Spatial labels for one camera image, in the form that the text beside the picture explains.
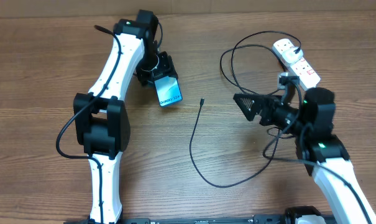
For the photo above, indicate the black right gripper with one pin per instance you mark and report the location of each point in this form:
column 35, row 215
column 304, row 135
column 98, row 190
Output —
column 266, row 102

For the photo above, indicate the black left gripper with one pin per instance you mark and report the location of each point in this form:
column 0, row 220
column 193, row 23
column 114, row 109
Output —
column 166, row 67

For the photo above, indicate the Galaxy smartphone blue screen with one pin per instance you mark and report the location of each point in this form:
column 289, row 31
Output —
column 168, row 91

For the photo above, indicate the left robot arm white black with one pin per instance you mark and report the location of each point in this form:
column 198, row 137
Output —
column 101, row 121

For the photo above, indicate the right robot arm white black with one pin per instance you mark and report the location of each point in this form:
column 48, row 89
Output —
column 325, row 157

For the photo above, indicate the white USB charger plug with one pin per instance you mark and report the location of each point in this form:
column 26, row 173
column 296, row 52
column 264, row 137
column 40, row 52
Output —
column 292, row 55

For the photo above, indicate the white power strip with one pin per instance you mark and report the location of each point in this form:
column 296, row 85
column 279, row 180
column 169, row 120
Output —
column 308, row 76

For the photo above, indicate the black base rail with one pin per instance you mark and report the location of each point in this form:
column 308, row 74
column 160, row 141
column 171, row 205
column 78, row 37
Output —
column 256, row 219

